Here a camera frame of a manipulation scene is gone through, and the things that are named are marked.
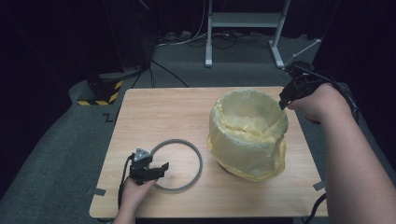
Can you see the person's left hand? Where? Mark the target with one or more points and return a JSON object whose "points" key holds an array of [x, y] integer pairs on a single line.
{"points": [[132, 197]]}

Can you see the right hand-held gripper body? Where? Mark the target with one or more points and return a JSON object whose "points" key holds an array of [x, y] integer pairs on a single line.
{"points": [[303, 82]]}

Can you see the white metal stand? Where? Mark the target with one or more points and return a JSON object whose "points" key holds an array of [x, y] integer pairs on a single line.
{"points": [[243, 19]]}

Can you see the gray tape piece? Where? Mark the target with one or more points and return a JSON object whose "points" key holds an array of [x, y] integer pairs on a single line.
{"points": [[319, 186], [97, 191]]}

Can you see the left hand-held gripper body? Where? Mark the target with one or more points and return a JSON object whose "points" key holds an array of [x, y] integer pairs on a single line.
{"points": [[138, 171]]}

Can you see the yellow plastic trash bag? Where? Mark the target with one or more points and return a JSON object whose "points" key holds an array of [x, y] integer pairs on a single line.
{"points": [[246, 149]]}

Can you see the person's right hand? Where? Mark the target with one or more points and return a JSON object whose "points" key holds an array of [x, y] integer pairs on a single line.
{"points": [[323, 104]]}

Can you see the black hazard-striped stand base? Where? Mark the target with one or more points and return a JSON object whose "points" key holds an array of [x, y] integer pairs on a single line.
{"points": [[99, 88]]}

